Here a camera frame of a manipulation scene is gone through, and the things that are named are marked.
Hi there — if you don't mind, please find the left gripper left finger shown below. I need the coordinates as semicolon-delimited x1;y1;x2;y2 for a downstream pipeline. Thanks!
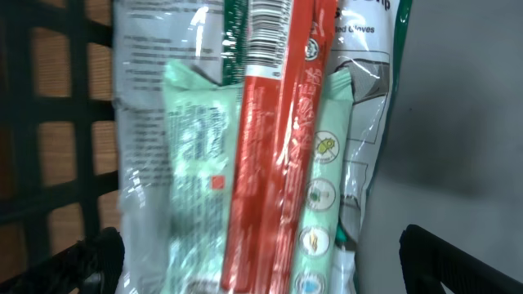
1;227;125;294

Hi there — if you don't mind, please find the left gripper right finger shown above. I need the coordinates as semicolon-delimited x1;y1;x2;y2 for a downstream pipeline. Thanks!
399;225;522;294

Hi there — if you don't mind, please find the grey plastic mesh basket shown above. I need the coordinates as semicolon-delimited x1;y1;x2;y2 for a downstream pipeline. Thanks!
1;1;522;293

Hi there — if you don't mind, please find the red stick packet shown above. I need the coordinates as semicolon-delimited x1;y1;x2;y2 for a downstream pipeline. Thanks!
221;0;337;293

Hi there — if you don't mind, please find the mint green wipes packet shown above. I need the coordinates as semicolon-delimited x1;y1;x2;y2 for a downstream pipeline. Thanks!
162;61;353;294

